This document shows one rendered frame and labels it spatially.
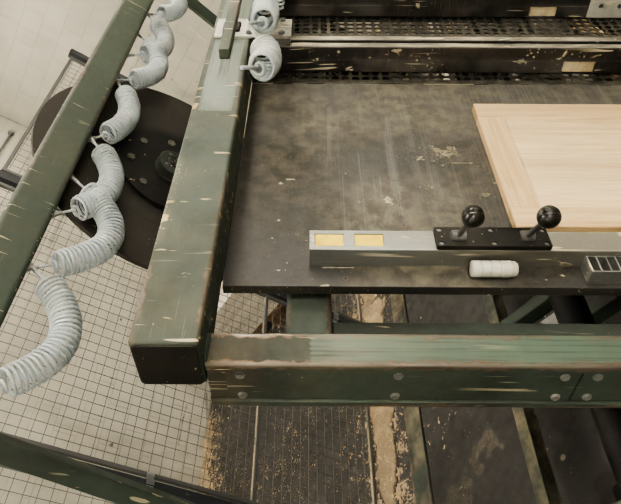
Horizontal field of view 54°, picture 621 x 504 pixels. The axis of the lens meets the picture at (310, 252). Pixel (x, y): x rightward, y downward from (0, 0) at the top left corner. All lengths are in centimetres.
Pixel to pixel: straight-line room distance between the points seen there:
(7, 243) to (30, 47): 617
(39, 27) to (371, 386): 677
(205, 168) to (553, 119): 82
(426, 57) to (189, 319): 103
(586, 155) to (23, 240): 124
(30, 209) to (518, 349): 111
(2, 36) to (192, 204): 664
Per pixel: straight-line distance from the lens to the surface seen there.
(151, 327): 90
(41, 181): 164
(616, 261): 118
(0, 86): 797
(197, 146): 122
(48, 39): 746
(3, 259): 145
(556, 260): 116
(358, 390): 95
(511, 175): 133
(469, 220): 99
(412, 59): 167
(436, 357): 92
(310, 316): 106
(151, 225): 175
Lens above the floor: 210
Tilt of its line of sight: 22 degrees down
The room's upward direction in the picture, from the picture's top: 65 degrees counter-clockwise
